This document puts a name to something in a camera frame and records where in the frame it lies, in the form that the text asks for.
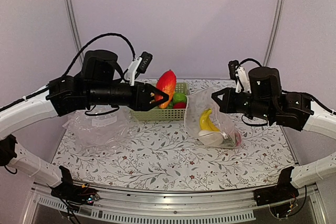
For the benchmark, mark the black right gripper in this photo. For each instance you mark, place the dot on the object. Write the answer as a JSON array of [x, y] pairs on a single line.
[[226, 106]]

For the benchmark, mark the aluminium front rail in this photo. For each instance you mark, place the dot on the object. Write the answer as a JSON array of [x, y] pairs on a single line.
[[127, 205]]

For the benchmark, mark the yellow toy banana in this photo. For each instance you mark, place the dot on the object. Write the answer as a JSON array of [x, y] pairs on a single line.
[[206, 123]]

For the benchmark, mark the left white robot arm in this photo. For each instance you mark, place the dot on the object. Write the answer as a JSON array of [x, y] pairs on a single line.
[[101, 81]]

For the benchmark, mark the green toy pepper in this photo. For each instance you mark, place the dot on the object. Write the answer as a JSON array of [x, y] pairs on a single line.
[[179, 97]]

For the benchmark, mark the aluminium frame post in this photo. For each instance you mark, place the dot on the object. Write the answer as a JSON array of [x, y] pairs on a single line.
[[274, 32], [73, 24]]

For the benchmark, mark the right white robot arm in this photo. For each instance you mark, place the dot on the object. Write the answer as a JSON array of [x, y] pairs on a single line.
[[261, 96]]

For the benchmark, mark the red orange toy mango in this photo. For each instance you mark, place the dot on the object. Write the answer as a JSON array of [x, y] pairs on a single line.
[[167, 84]]

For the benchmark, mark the floral table mat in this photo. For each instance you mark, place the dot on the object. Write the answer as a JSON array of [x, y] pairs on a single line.
[[161, 155]]

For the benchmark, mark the clear plastic bag with label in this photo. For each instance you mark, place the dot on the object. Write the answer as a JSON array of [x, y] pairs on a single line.
[[100, 132]]

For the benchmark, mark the pink zip top bag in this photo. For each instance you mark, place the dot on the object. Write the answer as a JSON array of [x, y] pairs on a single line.
[[196, 104]]

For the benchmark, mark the left aluminium frame post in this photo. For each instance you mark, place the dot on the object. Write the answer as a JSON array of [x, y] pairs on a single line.
[[73, 24]]

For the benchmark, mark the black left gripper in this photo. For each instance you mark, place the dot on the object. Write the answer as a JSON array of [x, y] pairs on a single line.
[[144, 104]]

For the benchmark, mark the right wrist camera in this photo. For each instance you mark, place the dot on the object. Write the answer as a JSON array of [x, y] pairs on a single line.
[[238, 74]]

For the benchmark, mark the right aluminium frame post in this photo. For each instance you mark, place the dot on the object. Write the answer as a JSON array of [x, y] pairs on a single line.
[[274, 32]]

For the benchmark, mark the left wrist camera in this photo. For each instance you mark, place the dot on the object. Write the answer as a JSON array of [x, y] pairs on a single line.
[[137, 67]]

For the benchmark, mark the dark red toy fruit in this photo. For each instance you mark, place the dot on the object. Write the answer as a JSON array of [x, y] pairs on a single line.
[[179, 105]]

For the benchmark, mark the beige plastic basket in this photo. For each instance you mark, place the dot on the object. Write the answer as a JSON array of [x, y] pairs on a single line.
[[168, 114]]

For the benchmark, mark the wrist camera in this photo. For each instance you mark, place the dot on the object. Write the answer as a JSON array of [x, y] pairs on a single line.
[[137, 67], [238, 74]]

